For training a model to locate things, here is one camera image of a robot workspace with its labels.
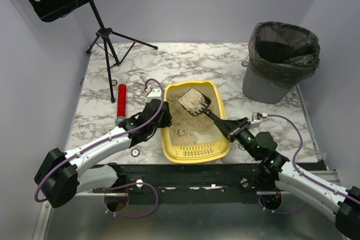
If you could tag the grey litter clump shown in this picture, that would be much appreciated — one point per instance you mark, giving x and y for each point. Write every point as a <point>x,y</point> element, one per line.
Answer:
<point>180,132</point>

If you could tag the black trash bag liner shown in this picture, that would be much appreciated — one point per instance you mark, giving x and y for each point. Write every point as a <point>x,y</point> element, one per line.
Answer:
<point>283,54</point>

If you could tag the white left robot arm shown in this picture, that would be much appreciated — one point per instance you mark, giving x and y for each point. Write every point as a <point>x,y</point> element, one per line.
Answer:
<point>64,174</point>

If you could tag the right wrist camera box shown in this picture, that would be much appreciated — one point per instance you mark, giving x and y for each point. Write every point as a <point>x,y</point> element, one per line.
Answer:
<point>258,117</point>

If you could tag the black slotted litter scoop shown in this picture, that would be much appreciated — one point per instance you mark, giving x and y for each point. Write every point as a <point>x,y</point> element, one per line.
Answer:
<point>196,103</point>

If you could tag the yellow plastic litter box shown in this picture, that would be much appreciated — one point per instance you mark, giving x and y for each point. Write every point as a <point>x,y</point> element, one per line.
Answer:
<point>200,152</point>

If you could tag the red cylinder tool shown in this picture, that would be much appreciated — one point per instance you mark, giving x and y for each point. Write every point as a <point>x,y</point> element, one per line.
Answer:
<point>121,106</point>

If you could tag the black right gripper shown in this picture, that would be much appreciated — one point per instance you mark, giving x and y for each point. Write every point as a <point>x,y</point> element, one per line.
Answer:
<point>237,127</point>

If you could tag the grey ribbed trash can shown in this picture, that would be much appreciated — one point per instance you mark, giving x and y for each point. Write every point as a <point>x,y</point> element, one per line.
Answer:
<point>258,89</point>

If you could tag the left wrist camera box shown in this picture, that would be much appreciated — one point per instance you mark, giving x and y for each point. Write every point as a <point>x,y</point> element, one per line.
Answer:
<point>154,93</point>

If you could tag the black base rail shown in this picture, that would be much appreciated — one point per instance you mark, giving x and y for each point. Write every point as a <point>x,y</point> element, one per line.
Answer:
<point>191,184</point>

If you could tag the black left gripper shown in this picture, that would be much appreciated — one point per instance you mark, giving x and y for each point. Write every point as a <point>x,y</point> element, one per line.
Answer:
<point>164,113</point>

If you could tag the beige cat litter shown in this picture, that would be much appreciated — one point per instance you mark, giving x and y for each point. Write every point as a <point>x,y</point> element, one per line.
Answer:
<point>200,129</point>

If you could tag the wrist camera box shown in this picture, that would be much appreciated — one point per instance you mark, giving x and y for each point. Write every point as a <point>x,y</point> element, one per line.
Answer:
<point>154,93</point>
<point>258,117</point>

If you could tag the round marker front left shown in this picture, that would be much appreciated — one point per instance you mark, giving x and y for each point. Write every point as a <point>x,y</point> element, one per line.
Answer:
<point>135,152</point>

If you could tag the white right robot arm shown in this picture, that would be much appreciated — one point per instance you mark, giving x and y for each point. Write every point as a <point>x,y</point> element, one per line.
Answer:
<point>338,203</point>

